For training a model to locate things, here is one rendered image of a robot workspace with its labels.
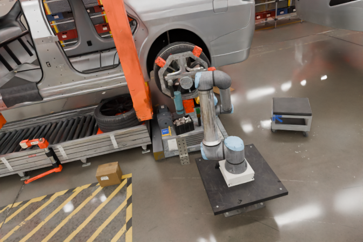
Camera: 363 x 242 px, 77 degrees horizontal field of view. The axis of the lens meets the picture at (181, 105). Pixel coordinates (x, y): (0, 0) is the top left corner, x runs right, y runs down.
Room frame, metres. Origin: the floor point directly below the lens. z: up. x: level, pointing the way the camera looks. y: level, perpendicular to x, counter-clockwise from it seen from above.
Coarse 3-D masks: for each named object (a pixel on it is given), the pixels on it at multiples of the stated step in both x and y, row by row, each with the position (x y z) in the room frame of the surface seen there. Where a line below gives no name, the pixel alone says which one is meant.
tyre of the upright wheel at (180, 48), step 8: (168, 48) 2.50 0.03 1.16; (176, 48) 2.41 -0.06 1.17; (184, 48) 2.41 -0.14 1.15; (192, 48) 2.42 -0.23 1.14; (160, 56) 2.44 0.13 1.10; (168, 56) 2.40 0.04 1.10; (200, 56) 2.42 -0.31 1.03; (208, 64) 2.42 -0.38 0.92; (160, 88) 2.39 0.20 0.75; (168, 96) 2.39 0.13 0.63
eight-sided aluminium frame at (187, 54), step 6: (174, 54) 2.37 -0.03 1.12; (180, 54) 2.34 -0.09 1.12; (186, 54) 2.32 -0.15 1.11; (192, 54) 2.33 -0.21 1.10; (168, 60) 2.31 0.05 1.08; (162, 72) 2.31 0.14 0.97; (162, 78) 2.31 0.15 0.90; (162, 84) 2.32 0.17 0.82; (162, 90) 2.30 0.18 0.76; (168, 90) 2.35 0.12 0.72; (186, 96) 2.32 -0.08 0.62; (192, 96) 2.32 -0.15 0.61
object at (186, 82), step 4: (180, 72) 2.35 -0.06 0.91; (184, 72) 2.31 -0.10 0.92; (188, 76) 2.22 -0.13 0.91; (180, 80) 2.21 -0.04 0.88; (184, 80) 2.18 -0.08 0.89; (188, 80) 2.18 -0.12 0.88; (180, 84) 2.19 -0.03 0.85; (184, 84) 2.18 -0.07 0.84; (188, 84) 2.18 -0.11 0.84; (184, 88) 2.17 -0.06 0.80; (188, 88) 2.18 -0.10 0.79
